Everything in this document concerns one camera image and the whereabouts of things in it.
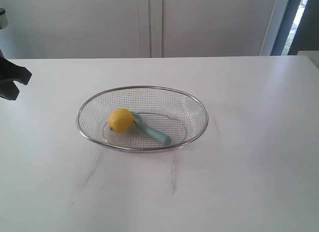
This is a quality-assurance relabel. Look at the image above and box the yellow lemon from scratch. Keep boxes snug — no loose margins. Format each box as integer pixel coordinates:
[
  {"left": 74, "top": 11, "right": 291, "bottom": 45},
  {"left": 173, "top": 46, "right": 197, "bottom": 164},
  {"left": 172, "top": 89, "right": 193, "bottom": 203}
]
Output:
[{"left": 108, "top": 108, "right": 134, "bottom": 133}]

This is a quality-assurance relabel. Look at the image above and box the teal handled peeler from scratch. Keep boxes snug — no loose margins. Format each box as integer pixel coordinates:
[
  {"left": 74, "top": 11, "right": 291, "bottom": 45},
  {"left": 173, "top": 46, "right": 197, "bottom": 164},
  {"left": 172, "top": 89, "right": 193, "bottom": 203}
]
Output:
[{"left": 132, "top": 112, "right": 171, "bottom": 146}]

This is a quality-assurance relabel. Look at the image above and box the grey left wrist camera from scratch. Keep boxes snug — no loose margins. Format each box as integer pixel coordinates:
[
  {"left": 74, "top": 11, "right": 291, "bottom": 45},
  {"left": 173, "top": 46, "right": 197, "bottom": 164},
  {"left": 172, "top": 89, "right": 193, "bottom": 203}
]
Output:
[{"left": 0, "top": 7, "right": 8, "bottom": 29}]

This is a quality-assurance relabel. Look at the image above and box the oval metal wire basket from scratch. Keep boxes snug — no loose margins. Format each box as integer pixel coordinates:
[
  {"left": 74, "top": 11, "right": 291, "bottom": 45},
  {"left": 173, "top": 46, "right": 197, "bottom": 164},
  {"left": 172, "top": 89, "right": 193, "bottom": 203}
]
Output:
[{"left": 76, "top": 85, "right": 209, "bottom": 153}]

